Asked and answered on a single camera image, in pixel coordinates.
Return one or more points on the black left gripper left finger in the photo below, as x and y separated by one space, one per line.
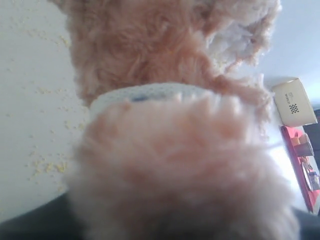
51 221

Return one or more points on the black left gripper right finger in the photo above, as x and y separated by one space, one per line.
309 225

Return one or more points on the tan teddy bear striped sweater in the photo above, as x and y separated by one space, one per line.
176 147

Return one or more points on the red background object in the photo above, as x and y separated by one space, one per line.
302 171

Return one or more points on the beige cardboard box checker mark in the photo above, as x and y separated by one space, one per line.
293 104

